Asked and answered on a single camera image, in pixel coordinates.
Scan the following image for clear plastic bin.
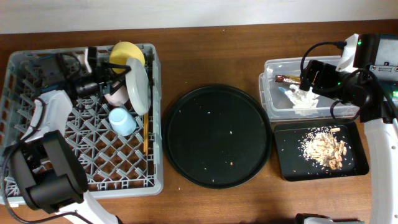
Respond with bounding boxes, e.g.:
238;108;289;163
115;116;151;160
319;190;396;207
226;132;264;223
258;55;361;123

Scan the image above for gold brown snack wrapper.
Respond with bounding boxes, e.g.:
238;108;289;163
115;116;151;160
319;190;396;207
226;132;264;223
274;75;301;84

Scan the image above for white napkin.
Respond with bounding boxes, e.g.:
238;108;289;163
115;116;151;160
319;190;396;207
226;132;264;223
284;84;319;109

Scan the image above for blue cup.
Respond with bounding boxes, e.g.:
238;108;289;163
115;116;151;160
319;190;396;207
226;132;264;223
108;108;137;136

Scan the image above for pink cup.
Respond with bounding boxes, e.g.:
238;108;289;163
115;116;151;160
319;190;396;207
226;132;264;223
104;85;129;106

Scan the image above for wooden chopstick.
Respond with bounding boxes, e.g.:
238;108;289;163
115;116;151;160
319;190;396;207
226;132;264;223
142;113;148;153
145;113;150;157

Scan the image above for round black tray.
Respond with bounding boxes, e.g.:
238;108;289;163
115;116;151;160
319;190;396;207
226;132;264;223
162;85;272;189

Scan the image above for black rectangular tray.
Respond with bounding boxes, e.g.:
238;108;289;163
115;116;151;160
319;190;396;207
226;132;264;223
274;119;369;182

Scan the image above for grey round plate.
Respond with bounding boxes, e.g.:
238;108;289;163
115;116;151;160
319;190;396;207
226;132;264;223
125;58;151;116

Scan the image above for yellow bowl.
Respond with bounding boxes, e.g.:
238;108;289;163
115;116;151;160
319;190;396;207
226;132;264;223
109;42;146;66

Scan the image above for food scraps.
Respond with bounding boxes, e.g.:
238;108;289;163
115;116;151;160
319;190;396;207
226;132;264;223
299;126;348;170

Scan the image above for grey dishwasher rack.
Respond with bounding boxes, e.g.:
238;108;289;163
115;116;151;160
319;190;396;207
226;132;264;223
1;44;164;199

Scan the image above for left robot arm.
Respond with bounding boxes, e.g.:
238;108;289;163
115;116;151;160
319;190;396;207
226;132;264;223
1;49;132;223

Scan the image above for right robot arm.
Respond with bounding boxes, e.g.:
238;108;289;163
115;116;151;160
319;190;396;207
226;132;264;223
300;34;397;223

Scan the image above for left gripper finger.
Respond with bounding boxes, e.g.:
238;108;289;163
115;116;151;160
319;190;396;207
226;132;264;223
101;62;131;75
102;70;129;95

